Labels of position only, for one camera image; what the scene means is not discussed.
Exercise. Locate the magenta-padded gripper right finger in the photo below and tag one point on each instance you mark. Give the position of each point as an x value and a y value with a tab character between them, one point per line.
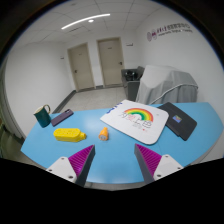
151	163

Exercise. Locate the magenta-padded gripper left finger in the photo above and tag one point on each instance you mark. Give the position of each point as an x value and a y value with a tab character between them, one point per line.
78	163

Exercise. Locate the yellow power strip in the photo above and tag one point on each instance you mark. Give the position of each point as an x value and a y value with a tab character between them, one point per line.
68	134

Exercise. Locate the white rainbow-print mouse pad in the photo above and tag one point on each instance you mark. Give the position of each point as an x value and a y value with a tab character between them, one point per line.
136	123

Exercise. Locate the purple smartphone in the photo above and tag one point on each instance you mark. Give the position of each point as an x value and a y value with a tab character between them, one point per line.
62	117

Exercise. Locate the black notebook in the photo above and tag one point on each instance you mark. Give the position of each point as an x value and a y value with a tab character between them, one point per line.
180	121

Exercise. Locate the furniture under grey cover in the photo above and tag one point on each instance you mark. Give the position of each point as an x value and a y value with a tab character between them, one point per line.
166	85

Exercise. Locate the black bag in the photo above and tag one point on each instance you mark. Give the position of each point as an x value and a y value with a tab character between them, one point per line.
133	76

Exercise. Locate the beige door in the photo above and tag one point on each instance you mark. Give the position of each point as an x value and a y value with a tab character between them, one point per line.
110	61
81	66

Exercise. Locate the long ceiling light strip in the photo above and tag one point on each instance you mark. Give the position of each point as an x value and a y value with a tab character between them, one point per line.
85	20

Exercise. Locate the small round ceiling light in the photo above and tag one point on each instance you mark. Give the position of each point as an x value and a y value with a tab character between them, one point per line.
91	20

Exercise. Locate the wall sign lettering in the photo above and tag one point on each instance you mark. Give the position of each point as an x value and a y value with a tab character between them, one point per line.
170	32

